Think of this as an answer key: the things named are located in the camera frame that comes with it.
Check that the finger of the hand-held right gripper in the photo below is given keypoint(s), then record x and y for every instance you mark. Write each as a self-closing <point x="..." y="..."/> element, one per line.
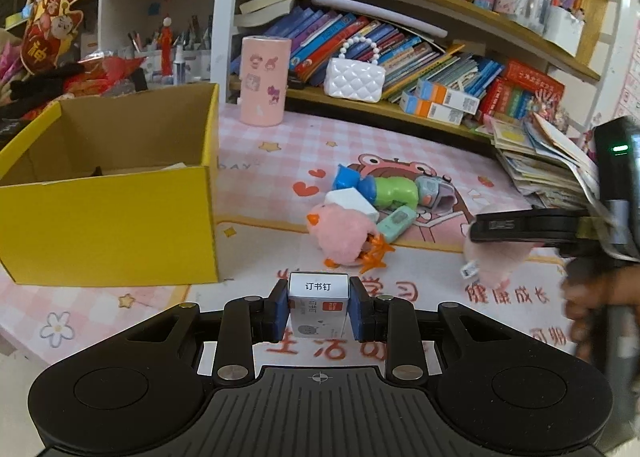
<point x="540" y="227"/>

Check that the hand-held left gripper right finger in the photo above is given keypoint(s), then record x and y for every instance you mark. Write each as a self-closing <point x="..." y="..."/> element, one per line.
<point x="357" y="312"/>

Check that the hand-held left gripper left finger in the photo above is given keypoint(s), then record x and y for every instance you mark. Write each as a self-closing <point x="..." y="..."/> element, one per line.
<point x="280" y="312"/>

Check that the white staple box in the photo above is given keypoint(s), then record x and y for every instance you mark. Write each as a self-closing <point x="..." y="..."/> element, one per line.
<point x="318" y="287"/>

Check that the pale pink plush toy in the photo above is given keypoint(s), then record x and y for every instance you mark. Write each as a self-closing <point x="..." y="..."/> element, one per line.
<point x="495" y="262"/>

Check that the pink plush chick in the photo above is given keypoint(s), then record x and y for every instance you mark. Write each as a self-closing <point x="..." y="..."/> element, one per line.
<point x="342" y="237"/>

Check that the yellow cardboard box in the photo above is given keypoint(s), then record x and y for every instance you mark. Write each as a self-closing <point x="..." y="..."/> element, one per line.
<point x="110" y="227"/>

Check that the person's right hand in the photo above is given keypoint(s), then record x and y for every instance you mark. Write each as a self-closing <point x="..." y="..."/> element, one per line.
<point x="585" y="302"/>

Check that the stack of paper booklets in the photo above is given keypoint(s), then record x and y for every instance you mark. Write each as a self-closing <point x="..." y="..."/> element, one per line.
<point x="540" y="162"/>

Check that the mint green small case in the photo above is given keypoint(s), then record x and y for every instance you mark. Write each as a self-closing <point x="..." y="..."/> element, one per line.
<point x="395" y="223"/>

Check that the white angular block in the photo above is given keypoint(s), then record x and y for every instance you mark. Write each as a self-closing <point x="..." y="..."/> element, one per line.
<point x="350" y="202"/>

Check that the grey toy watch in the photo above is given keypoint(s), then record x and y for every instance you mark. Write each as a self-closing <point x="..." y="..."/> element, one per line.
<point x="434" y="191"/>

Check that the red thick dictionary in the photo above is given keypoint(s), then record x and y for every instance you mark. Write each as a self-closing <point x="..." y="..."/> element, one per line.
<point x="525" y="92"/>

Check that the blue and green toy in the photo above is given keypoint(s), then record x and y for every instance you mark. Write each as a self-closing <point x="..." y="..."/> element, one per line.
<point x="392" y="189"/>

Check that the pink checkered table mat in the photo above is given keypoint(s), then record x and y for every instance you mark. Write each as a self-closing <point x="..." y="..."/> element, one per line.
<point x="270" y="177"/>

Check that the blue orange white carton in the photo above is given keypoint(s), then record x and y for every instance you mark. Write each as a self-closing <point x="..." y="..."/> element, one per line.
<point x="450" y="97"/>
<point x="430" y="109"/>

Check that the white pen holder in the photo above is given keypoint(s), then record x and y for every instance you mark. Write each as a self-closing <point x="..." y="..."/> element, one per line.
<point x="562" y="27"/>

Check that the pink pen holder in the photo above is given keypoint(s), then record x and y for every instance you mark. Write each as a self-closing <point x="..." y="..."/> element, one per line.
<point x="517" y="7"/>

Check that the wooden bookshelf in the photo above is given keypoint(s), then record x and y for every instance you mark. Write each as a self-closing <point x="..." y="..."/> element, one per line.
<point x="350" y="99"/>

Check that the row of slanted books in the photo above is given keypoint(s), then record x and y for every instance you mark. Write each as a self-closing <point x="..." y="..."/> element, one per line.
<point x="400" y="54"/>

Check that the pink cartoon cylinder container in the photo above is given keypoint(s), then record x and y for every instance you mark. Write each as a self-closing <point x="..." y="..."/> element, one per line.
<point x="262" y="82"/>

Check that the white quilted handbag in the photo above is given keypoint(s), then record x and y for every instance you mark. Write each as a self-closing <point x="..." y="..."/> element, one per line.
<point x="355" y="79"/>

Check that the group of pen cups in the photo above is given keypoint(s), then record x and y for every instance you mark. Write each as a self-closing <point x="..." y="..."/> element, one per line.
<point x="192" y="57"/>

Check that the white paper roll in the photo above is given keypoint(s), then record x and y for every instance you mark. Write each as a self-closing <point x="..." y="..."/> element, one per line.
<point x="375" y="12"/>

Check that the red tassel ornament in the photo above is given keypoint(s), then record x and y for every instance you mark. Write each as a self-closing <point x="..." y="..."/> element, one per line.
<point x="166" y="42"/>

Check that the red plastic wrapping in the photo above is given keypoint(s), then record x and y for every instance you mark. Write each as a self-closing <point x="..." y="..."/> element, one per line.
<point x="107" y="72"/>

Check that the white support pole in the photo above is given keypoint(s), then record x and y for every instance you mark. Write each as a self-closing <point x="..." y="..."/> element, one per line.
<point x="227" y="12"/>

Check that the stack of thick old books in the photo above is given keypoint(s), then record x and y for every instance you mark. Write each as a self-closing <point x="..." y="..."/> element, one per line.
<point x="267" y="4"/>

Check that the black cloth item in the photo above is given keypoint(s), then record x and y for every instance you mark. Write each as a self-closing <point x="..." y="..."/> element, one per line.
<point x="45" y="82"/>

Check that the white shelf unit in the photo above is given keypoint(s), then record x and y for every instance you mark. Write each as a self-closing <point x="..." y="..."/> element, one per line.
<point x="135" y="2"/>

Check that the red cartoon festival decoration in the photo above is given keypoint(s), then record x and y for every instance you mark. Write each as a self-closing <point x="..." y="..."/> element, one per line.
<point x="52" y="22"/>

